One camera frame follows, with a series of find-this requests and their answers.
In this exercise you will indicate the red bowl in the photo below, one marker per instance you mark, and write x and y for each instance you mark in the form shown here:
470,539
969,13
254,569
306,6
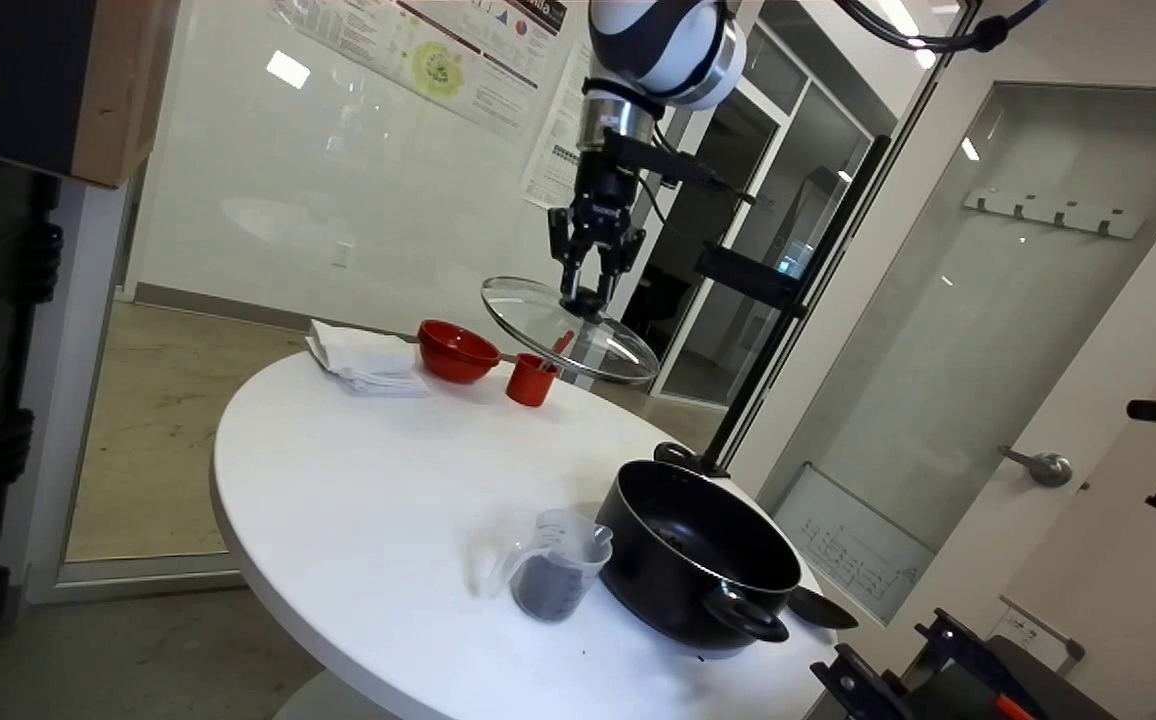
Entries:
457,351

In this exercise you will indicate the red mug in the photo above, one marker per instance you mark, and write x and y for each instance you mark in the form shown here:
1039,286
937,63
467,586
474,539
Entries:
529,386

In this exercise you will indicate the printed wall poster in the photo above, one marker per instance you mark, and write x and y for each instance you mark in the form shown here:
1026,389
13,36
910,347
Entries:
440,65

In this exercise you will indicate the clear measuring cup dark contents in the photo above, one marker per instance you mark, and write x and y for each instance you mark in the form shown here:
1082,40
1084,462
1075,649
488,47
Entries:
546,586

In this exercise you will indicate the black cooking pot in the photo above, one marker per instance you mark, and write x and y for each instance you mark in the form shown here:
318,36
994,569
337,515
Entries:
656,573

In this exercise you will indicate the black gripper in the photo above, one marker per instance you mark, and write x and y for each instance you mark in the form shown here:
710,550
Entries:
606,199

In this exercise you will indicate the white paper notice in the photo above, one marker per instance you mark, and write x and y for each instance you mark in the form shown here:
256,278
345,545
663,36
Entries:
556,134

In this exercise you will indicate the black pole stand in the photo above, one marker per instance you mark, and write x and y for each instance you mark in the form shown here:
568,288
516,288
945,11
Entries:
793,321

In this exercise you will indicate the glass lid with black knob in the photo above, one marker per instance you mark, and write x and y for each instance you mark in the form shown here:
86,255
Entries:
618,351

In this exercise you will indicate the white folded cloth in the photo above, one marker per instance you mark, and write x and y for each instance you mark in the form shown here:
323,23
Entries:
358,357

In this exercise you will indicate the white coat hook rail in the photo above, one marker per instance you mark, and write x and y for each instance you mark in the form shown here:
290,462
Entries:
1056,215

